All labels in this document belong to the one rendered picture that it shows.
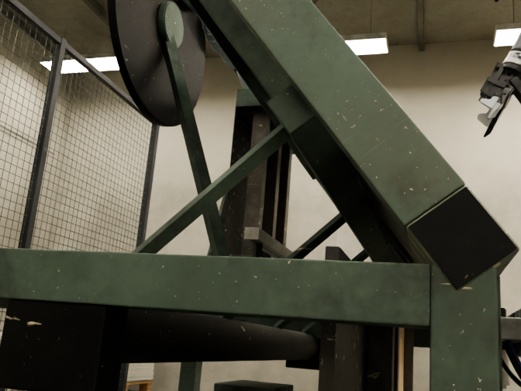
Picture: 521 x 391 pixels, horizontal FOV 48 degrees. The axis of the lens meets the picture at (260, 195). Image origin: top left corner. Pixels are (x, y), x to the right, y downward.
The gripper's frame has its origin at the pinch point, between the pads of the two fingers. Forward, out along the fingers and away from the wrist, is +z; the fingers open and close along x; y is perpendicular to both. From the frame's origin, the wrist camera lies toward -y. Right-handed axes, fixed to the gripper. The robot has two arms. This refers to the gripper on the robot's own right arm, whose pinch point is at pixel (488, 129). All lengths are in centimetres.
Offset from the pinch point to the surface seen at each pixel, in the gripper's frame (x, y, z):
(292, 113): 79, 22, 41
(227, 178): 74, 29, 56
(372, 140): 85, 6, 41
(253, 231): -5, 49, 60
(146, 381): -447, 231, 253
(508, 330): 57, -26, 54
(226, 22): 72, 49, 28
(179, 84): -13, 108, 26
